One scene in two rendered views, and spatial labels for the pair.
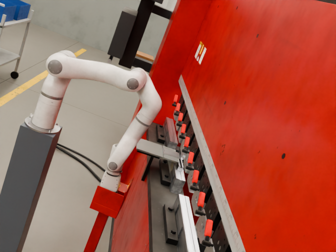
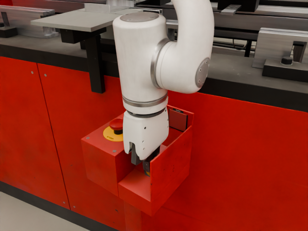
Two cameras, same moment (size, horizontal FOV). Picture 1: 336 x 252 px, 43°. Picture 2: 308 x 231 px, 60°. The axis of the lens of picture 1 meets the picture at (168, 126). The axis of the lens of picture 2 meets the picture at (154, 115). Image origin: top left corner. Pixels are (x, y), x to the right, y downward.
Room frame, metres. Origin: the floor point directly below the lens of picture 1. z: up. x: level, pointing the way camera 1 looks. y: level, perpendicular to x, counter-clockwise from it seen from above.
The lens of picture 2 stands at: (1.86, 0.54, 1.13)
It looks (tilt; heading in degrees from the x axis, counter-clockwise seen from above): 30 degrees down; 305
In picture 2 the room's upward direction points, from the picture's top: straight up
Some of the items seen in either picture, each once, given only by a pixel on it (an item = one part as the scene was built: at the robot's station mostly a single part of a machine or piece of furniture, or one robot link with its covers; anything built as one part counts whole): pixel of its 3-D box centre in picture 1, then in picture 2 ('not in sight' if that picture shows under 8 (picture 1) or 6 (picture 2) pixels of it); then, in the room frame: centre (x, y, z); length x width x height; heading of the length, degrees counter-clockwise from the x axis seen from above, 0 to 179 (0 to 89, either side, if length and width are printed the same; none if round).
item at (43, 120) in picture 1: (47, 110); not in sight; (2.11, 0.63, 1.09); 0.19 x 0.19 x 0.18
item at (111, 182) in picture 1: (111, 180); (147, 124); (2.13, 0.18, 0.85); 0.10 x 0.07 x 0.11; 89
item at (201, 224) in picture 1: (216, 221); not in sight; (1.51, -0.32, 1.18); 0.15 x 0.09 x 0.17; 11
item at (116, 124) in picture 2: not in sight; (118, 128); (2.23, 0.16, 0.79); 0.04 x 0.04 x 0.04
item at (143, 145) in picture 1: (156, 149); (92, 16); (2.44, 0.01, 1.00); 0.26 x 0.18 x 0.01; 101
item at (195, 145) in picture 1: (197, 157); not in sight; (2.10, -0.21, 1.18); 0.15 x 0.09 x 0.17; 11
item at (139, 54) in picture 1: (143, 60); not in sight; (4.61, 0.52, 1.05); 0.30 x 0.28 x 0.14; 5
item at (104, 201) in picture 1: (112, 192); (137, 147); (2.18, 0.15, 0.75); 0.20 x 0.16 x 0.18; 179
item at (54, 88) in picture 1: (60, 73); not in sight; (2.14, 0.63, 1.30); 0.19 x 0.12 x 0.24; 3
